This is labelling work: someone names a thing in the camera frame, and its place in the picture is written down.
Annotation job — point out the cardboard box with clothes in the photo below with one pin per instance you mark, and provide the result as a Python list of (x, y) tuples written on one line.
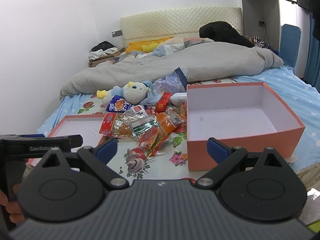
[(103, 52)]

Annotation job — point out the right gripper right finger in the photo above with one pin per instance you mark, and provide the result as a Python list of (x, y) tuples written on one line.
[(227, 159)]

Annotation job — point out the pink cardboard box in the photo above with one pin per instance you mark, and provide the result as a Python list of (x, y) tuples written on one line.
[(249, 114)]

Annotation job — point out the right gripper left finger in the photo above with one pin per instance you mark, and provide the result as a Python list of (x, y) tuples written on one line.
[(95, 160)]

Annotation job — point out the patchwork blanket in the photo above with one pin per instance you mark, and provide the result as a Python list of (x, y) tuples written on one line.
[(169, 47)]

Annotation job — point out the blue white snack bag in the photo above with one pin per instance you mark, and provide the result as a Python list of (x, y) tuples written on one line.
[(118, 105)]

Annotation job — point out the white wardrobe shelf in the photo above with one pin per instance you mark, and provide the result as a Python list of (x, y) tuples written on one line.
[(265, 18)]

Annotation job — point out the green bordered snack pack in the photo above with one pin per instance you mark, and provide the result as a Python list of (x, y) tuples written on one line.
[(141, 125)]

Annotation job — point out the white label dark snack pack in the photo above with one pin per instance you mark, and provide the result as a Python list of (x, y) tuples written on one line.
[(138, 110)]

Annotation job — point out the facial tissue pack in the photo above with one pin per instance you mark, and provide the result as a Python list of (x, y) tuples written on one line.
[(174, 82)]

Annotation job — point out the grey duvet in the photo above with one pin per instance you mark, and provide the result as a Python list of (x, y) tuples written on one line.
[(206, 61)]

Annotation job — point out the cream padded headboard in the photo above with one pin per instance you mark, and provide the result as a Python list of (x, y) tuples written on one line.
[(180, 22)]

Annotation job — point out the blue chair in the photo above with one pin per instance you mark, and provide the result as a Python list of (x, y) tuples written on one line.
[(289, 44)]

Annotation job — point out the black clothing pile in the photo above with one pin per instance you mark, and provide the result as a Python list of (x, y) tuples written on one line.
[(221, 31)]

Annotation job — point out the yellow pillow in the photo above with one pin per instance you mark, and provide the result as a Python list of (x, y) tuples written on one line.
[(146, 46)]

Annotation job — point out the white lotion bottle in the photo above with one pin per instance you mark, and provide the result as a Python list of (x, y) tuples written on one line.
[(178, 98)]

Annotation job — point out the orange snack pack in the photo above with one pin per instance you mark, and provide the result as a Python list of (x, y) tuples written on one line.
[(169, 121)]

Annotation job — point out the floral bed sheet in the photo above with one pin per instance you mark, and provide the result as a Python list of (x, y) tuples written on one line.
[(172, 163)]

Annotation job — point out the red brown strip snack pack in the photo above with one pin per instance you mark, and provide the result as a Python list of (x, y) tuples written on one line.
[(181, 111)]

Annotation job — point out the pink box lid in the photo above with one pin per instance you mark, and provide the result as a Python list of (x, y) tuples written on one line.
[(85, 125)]

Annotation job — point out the red top tofu snack pack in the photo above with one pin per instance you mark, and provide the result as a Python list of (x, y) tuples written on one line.
[(117, 125)]

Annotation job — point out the red clear spicy snack pack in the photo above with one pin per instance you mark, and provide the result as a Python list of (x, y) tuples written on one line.
[(152, 139)]

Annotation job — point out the small red foil packet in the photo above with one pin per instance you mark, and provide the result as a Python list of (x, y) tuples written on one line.
[(161, 105)]

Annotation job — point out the white blue plush duck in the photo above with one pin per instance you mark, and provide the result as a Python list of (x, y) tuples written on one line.
[(132, 92)]

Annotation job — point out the person's left hand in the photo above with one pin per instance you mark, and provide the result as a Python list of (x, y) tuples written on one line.
[(13, 209)]

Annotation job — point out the blue curtain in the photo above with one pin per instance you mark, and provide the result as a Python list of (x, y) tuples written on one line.
[(311, 75)]

